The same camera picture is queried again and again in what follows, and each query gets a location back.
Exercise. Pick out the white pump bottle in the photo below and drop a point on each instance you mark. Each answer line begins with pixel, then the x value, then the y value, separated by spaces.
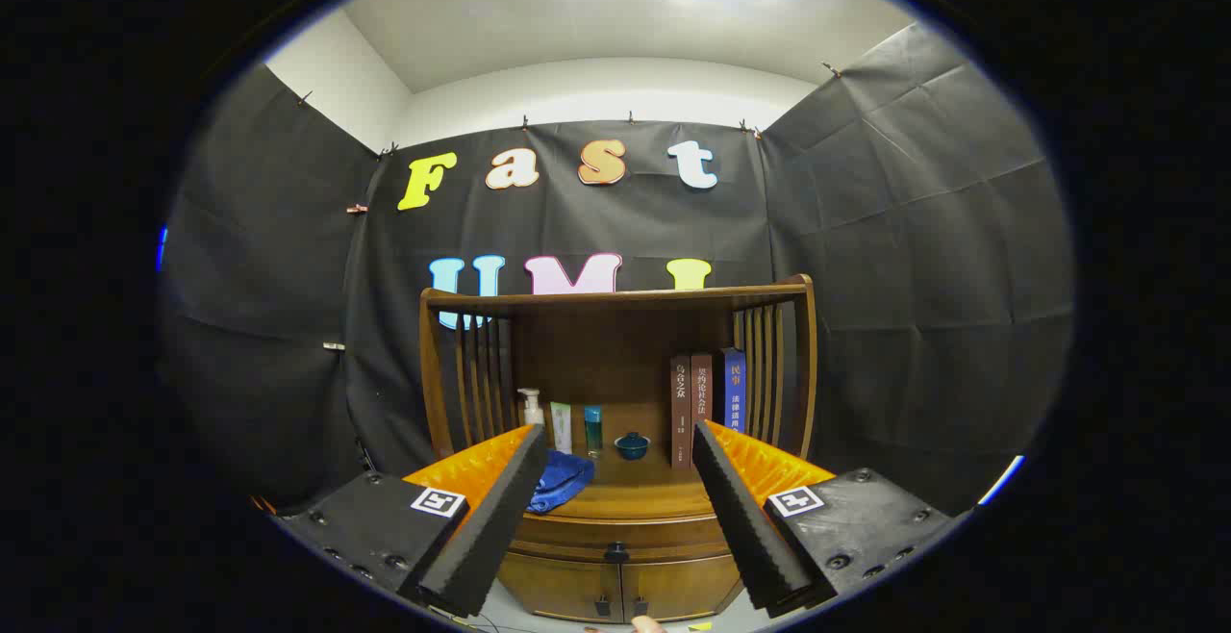
pixel 532 412

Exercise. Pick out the wooden drawer with black knob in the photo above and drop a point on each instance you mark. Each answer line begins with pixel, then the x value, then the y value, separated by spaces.
pixel 673 548

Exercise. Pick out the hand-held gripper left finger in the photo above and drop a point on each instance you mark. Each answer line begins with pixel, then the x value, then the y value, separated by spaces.
pixel 495 527

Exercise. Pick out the white green tube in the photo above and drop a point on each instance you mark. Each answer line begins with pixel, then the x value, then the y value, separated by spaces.
pixel 562 426

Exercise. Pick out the black backdrop cloth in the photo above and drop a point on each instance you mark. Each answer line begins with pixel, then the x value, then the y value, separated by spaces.
pixel 914 229

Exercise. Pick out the dark brown book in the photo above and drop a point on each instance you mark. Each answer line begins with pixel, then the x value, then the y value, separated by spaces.
pixel 681 412

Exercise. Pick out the folded blue towel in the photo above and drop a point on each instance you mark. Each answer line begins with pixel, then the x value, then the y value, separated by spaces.
pixel 563 479

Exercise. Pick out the blue lidded teacup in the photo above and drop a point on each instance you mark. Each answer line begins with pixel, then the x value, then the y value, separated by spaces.
pixel 632 447

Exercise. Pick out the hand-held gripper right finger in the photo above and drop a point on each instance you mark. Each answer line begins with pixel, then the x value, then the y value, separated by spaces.
pixel 745 527

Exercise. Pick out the wooden countertop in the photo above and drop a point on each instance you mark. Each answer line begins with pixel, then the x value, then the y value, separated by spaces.
pixel 635 484

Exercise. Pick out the blue book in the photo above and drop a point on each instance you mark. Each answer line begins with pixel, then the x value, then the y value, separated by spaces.
pixel 733 392

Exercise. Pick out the teal bottle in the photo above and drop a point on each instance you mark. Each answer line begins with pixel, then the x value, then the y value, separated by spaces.
pixel 592 431

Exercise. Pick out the wooden cabinet with shelf frame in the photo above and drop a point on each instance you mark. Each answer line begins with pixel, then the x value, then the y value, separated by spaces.
pixel 615 344

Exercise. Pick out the wooden cabinet door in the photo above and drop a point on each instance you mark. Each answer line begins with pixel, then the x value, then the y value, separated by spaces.
pixel 563 590
pixel 678 587

